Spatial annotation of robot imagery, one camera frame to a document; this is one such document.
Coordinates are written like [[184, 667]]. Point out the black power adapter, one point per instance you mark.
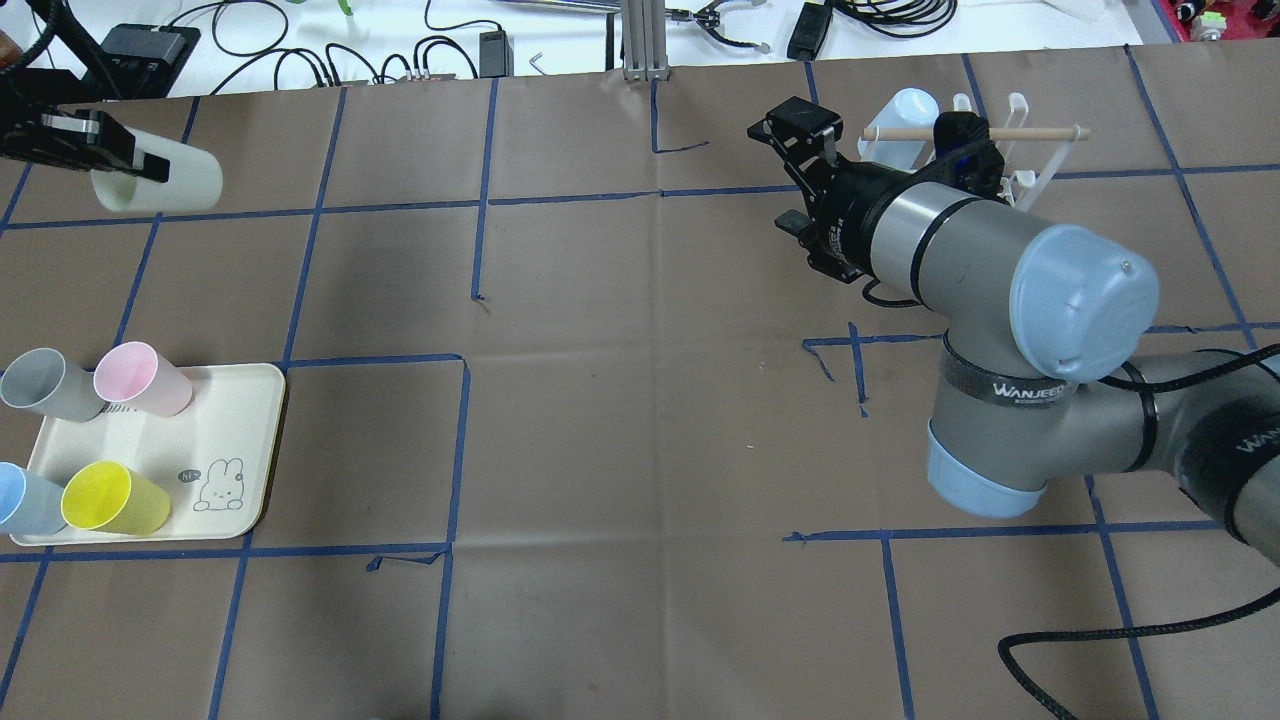
[[810, 31]]

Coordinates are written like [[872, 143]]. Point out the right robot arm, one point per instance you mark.
[[1039, 373]]

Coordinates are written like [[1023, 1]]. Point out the pink ikea cup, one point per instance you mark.
[[136, 375]]

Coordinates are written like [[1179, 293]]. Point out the yellow ikea cup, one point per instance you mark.
[[108, 497]]

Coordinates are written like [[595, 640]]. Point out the white wire cup rack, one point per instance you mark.
[[1033, 154]]

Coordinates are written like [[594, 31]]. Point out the light blue ikea cup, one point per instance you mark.
[[909, 108]]

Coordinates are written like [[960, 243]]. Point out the blue ikea cup on tray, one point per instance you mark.
[[30, 504]]

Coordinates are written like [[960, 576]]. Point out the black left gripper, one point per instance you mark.
[[88, 139]]

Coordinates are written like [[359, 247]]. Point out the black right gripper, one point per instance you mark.
[[851, 208]]

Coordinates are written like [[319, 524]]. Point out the cream bunny tray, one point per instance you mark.
[[214, 459]]

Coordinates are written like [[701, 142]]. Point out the aluminium frame post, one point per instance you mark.
[[645, 56]]

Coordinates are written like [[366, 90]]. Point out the grey ikea cup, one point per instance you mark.
[[44, 381]]

